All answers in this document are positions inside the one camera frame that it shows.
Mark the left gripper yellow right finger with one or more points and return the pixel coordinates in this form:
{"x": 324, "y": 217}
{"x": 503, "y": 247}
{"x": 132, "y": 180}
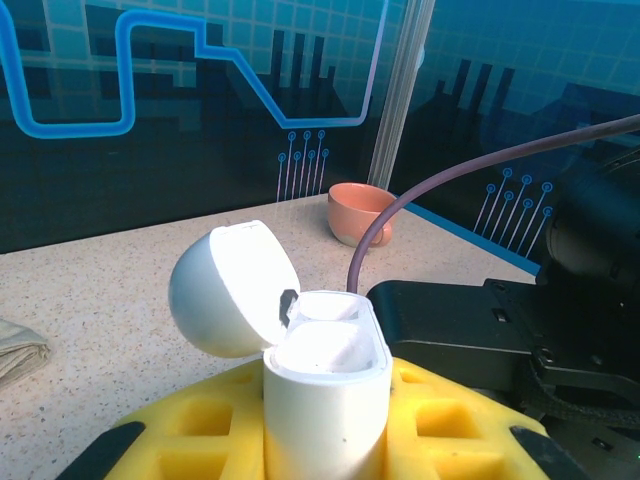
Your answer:
{"x": 450, "y": 430}

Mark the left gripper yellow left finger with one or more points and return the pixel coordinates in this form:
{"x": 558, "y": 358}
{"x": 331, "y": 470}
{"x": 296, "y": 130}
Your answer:
{"x": 200, "y": 430}

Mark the white earbud charging case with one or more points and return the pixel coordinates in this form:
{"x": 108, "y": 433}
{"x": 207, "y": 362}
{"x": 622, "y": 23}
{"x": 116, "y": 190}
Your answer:
{"x": 325, "y": 415}

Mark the terracotta pink bowl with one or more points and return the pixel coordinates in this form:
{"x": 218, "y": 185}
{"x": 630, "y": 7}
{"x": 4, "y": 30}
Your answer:
{"x": 350, "y": 210}

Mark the beige folded cloth napkin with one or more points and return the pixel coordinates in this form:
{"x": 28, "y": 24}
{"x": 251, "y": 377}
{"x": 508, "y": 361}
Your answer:
{"x": 20, "y": 350}

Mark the aluminium frame post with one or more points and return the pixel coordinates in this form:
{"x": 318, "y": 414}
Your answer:
{"x": 400, "y": 90}

